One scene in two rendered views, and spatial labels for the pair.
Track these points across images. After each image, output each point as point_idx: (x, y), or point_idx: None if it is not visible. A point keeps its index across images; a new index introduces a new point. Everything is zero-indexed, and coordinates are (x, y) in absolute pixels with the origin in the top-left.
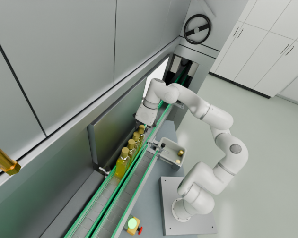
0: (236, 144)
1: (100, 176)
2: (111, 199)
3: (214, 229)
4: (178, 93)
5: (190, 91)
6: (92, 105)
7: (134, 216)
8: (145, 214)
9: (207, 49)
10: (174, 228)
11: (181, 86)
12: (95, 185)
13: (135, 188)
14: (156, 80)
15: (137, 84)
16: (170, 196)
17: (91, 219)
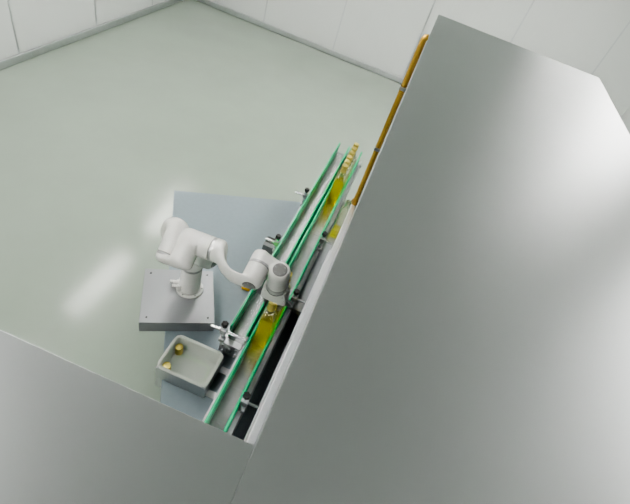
0: (183, 220)
1: (300, 308)
2: None
3: (148, 271)
4: (253, 255)
5: (230, 268)
6: (338, 243)
7: (246, 294)
8: (232, 295)
9: None
10: (202, 275)
11: (243, 274)
12: (301, 299)
13: (254, 297)
14: (284, 267)
15: (301, 314)
16: (203, 301)
17: (294, 274)
